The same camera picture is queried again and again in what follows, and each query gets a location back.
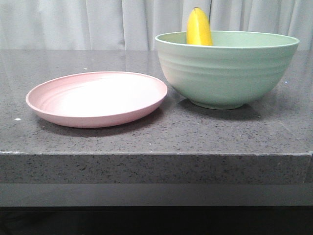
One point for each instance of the pink plate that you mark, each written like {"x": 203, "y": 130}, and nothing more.
{"x": 97, "y": 99}

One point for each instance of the yellow banana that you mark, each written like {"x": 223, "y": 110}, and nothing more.
{"x": 198, "y": 28}

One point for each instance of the white curtain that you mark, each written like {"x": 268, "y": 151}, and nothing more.
{"x": 133, "y": 24}

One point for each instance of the green bowl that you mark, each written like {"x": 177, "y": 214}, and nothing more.
{"x": 240, "y": 67}

